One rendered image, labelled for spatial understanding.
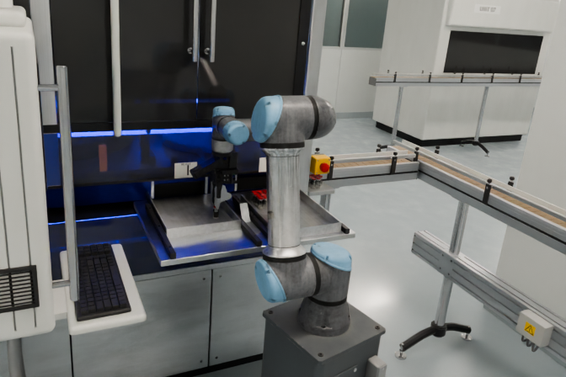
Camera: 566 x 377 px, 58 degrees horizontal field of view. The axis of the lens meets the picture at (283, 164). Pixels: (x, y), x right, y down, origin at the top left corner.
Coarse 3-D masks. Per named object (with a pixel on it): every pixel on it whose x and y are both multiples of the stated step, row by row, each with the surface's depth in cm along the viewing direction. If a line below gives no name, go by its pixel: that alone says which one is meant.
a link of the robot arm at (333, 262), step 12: (312, 252) 137; (324, 252) 136; (336, 252) 138; (348, 252) 139; (324, 264) 135; (336, 264) 134; (348, 264) 136; (324, 276) 134; (336, 276) 135; (348, 276) 138; (324, 288) 135; (336, 288) 136; (348, 288) 141; (324, 300) 138; (336, 300) 138
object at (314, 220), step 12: (300, 192) 209; (252, 204) 199; (300, 204) 203; (312, 204) 200; (264, 216) 189; (300, 216) 192; (312, 216) 193; (324, 216) 192; (300, 228) 175; (312, 228) 177; (324, 228) 179; (336, 228) 181
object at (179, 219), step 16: (160, 208) 189; (176, 208) 190; (192, 208) 191; (208, 208) 192; (224, 208) 192; (176, 224) 177; (192, 224) 178; (208, 224) 172; (224, 224) 174; (240, 224) 177
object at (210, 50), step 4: (212, 0) 169; (212, 4) 169; (212, 8) 170; (212, 12) 170; (212, 16) 170; (212, 20) 171; (212, 24) 171; (212, 28) 172; (212, 32) 172; (212, 36) 172; (212, 40) 173; (212, 44) 173; (208, 48) 180; (212, 48) 174; (208, 52) 177; (212, 52) 174; (212, 56) 175; (212, 60) 175
